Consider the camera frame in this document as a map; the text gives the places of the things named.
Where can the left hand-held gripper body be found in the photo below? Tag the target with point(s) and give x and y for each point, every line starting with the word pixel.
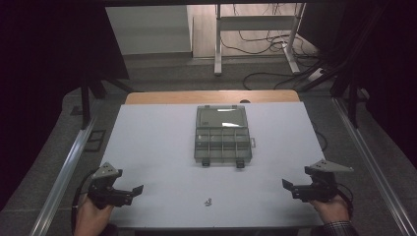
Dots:
pixel 104 191

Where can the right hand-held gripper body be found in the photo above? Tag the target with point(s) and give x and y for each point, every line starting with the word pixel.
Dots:
pixel 323 190

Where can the small metal screw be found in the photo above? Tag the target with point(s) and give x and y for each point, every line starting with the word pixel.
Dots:
pixel 208 202

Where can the grey clear plastic organizer box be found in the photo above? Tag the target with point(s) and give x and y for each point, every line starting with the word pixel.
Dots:
pixel 223 146

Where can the person's right hand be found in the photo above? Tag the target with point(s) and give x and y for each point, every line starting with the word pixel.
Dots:
pixel 334 211

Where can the person's left hand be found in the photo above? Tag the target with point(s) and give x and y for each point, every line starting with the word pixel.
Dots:
pixel 91 219

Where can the white board sheet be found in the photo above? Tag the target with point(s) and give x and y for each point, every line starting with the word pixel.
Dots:
pixel 157 150

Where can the black metal stand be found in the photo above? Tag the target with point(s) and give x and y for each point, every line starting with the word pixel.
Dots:
pixel 353 105
pixel 86 105

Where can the white power strip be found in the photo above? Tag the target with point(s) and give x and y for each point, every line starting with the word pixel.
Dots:
pixel 316 74

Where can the wooden table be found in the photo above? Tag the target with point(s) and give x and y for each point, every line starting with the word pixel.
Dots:
pixel 209 97

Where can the black curtain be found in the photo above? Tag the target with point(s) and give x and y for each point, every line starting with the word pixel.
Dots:
pixel 387 65
pixel 42 82

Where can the white cabinet panel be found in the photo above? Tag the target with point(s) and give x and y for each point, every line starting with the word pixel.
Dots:
pixel 147 29

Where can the aluminium rail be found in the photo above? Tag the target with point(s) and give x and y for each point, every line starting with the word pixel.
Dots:
pixel 62 183
pixel 373 167

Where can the white metal desk frame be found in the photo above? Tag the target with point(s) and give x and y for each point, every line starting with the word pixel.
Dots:
pixel 255 23

